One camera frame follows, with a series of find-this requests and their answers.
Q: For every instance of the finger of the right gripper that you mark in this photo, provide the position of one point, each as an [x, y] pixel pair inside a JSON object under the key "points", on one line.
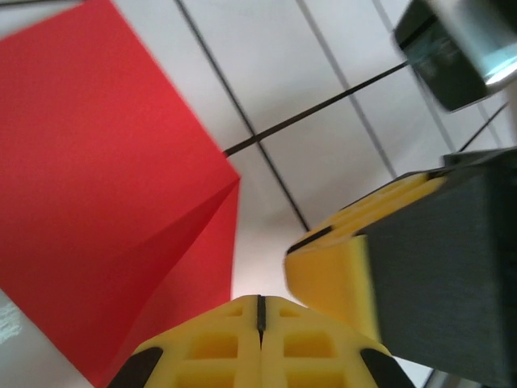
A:
{"points": [[375, 202], [424, 262]]}

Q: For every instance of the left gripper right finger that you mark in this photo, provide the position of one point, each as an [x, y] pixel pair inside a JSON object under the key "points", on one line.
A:
{"points": [[307, 347]]}

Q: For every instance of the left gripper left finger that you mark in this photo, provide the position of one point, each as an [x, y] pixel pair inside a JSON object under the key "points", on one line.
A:
{"points": [[218, 347]]}

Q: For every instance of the red paper sheet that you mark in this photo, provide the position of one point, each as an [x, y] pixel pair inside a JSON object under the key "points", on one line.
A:
{"points": [[101, 141]]}

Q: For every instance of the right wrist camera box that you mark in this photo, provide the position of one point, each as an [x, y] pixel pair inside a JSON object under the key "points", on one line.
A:
{"points": [[448, 60]]}

